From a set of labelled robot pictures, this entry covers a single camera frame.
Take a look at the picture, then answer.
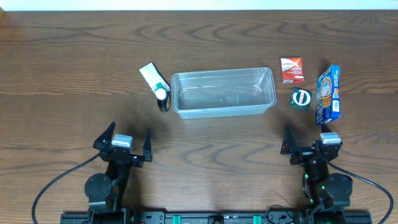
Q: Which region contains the white green medicine box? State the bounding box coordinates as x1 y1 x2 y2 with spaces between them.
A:
139 63 170 95

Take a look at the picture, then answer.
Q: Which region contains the dark bottle white cap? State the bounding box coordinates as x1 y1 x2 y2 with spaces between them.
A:
155 88 170 113

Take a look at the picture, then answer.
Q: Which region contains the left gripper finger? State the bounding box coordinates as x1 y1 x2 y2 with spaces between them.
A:
142 129 153 162
93 121 116 150

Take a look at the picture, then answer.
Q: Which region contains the red medicine box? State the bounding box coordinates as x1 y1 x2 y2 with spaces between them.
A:
280 57 305 84

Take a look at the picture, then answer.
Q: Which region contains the clear plastic container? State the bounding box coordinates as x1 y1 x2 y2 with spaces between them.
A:
172 67 277 119

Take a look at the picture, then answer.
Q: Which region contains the blue medicine box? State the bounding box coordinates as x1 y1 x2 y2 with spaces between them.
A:
315 65 341 125

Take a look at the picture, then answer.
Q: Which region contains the dark green square box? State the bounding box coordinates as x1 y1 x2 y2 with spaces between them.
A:
289 88 312 111

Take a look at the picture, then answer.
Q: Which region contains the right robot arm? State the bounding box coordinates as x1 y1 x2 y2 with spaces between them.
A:
280 124 353 223

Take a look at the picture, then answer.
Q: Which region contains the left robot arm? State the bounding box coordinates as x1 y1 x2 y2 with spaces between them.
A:
85 122 152 223

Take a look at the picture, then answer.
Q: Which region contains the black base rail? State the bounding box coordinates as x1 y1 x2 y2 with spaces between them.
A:
60 210 372 224

